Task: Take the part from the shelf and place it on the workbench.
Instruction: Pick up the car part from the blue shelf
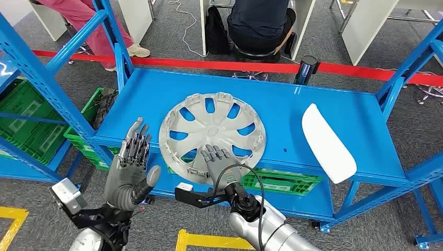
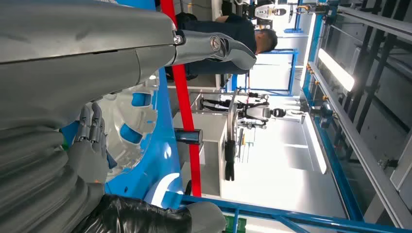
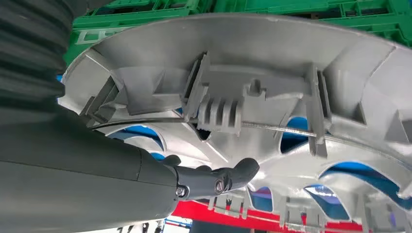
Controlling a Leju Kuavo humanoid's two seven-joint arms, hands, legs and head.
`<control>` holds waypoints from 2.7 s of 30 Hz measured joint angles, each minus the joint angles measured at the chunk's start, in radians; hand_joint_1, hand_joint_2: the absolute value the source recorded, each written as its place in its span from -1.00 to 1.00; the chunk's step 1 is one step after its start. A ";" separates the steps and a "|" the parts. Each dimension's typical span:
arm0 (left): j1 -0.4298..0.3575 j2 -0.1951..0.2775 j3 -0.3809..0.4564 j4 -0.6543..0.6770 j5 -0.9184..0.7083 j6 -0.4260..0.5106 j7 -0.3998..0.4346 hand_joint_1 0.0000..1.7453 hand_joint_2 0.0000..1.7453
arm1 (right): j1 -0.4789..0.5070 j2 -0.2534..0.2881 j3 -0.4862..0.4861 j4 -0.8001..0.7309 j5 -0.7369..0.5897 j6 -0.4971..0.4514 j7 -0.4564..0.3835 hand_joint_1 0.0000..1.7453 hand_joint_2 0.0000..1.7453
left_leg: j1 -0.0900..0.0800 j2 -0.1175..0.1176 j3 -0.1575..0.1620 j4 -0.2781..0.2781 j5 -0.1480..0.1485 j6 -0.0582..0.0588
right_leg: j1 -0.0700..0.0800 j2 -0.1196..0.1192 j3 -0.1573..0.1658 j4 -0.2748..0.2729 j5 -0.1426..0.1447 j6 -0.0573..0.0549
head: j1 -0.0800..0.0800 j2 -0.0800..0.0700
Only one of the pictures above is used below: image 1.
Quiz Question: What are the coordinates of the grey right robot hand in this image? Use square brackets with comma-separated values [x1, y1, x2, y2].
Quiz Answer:
[200, 144, 243, 190]

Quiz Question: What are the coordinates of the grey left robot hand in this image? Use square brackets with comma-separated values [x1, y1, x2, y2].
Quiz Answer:
[103, 117, 162, 212]

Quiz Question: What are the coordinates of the grey plastic wheel hubcap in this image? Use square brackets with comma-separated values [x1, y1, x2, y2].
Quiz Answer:
[158, 92, 267, 186]

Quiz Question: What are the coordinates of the white curved plastic part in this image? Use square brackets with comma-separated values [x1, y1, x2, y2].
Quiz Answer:
[301, 103, 358, 185]

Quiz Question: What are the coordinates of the green plastic crate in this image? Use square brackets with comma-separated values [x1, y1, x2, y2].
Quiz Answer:
[0, 78, 56, 146]
[83, 149, 120, 171]
[0, 121, 72, 166]
[64, 87, 120, 156]
[242, 167, 323, 197]

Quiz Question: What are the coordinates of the yellow floor tape square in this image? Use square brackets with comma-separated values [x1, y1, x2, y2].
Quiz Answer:
[0, 207, 29, 251]
[175, 229, 257, 251]

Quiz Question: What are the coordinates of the red barrier tape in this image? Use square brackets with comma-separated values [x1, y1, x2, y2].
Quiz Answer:
[32, 49, 443, 87]

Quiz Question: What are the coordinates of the black stool chrome base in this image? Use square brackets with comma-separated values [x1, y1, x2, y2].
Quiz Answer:
[230, 43, 282, 83]
[417, 85, 443, 105]

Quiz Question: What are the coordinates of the office chair chrome base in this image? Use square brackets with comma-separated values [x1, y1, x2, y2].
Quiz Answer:
[62, 20, 94, 65]

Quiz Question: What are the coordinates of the person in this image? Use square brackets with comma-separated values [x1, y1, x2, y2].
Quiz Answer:
[226, 0, 297, 56]
[29, 0, 151, 72]

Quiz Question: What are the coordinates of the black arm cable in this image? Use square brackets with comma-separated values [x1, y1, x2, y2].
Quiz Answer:
[212, 164, 265, 251]

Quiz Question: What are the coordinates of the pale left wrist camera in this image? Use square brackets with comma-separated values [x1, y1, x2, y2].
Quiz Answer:
[52, 178, 87, 216]

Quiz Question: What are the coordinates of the dark cable bundle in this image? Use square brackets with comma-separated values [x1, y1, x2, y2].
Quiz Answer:
[92, 88, 119, 130]

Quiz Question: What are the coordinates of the dark barrier post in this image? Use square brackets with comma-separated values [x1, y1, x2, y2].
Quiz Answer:
[294, 55, 319, 86]

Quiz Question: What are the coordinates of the white floor cable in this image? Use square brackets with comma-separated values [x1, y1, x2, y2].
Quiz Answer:
[168, 0, 208, 58]

